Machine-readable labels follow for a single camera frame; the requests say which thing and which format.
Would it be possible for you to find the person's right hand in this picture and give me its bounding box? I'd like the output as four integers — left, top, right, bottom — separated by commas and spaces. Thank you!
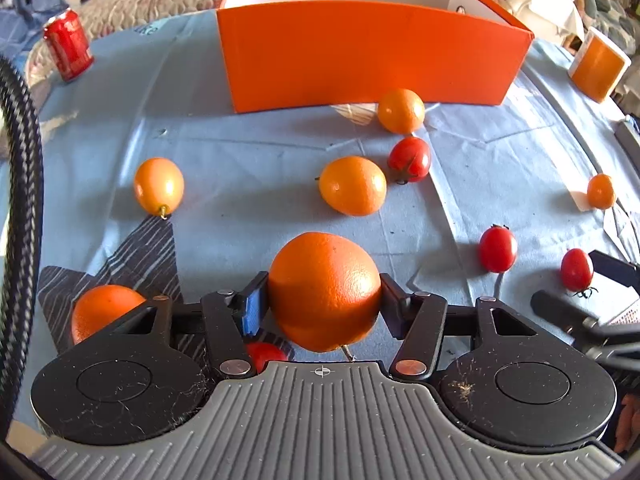
615, 392, 640, 454

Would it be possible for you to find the large orange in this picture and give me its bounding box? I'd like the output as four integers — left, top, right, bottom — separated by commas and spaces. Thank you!
267, 231, 383, 353

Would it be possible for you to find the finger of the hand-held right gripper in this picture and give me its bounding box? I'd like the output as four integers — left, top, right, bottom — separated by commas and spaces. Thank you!
587, 250, 640, 289
531, 289, 602, 334

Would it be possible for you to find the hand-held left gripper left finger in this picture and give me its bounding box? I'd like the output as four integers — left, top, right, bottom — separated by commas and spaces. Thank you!
97, 270, 272, 380

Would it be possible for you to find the black braided cable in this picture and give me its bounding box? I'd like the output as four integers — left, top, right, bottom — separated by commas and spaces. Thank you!
0, 55, 44, 441

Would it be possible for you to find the white cloth covered side table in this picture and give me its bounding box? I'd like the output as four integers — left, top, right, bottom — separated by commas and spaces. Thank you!
510, 0, 586, 51

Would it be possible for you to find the red soda can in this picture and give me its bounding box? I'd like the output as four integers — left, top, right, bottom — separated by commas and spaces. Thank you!
42, 8, 96, 82

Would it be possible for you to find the crumpled blue cloth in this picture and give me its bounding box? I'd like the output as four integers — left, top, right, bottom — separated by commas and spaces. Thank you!
0, 0, 71, 58

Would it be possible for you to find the black rectangular case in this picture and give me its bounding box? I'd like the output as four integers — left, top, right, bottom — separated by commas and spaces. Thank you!
614, 117, 640, 161

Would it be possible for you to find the small orange box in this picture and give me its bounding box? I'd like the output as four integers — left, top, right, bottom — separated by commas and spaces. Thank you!
567, 26, 632, 104

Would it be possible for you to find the blue patterned chair cushion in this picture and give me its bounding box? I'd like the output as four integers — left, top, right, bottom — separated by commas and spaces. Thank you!
575, 0, 640, 56

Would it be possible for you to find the small orange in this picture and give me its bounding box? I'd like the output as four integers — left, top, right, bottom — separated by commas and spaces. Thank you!
71, 284, 148, 346

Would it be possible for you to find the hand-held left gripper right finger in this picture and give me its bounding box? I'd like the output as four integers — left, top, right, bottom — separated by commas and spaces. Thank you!
380, 271, 553, 381

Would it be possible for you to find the red cherry tomato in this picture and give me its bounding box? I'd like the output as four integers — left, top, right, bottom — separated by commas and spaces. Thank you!
387, 136, 432, 183
478, 224, 519, 274
245, 341, 289, 376
560, 248, 596, 297

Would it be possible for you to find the light blue star-print tablecloth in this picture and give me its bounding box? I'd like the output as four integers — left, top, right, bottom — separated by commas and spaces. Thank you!
0, 7, 640, 441

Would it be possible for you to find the orange cardboard box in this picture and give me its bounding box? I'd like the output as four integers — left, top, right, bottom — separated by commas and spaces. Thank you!
216, 0, 535, 114

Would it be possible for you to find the small orange tomato at right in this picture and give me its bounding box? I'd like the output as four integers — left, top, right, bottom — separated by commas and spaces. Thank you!
586, 173, 617, 210

